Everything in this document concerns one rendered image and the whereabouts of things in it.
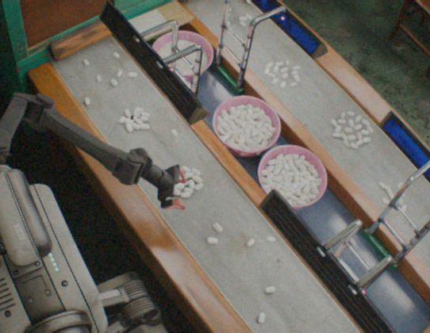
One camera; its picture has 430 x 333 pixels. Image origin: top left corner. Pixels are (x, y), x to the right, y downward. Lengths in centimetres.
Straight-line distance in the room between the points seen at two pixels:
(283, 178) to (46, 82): 104
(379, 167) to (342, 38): 166
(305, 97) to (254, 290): 88
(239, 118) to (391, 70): 170
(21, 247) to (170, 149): 124
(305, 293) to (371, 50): 221
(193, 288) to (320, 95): 102
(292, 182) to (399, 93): 165
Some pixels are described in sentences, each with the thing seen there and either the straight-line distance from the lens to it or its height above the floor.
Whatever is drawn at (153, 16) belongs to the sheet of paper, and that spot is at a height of 78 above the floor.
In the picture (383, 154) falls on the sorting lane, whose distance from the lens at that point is 236.
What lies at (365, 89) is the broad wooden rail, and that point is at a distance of 251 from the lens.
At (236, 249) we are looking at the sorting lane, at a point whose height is 74.
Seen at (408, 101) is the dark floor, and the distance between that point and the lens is 365.
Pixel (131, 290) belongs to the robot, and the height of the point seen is 79.
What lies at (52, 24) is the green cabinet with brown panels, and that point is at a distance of 236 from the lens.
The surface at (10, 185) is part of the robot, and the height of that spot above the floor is 164.
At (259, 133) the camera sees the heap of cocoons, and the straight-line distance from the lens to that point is 225.
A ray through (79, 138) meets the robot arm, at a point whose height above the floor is 111.
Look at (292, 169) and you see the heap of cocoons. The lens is 220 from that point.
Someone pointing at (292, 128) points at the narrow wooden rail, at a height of 76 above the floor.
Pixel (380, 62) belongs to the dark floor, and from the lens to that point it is 379.
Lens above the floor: 257
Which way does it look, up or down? 58 degrees down
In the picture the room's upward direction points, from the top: 11 degrees clockwise
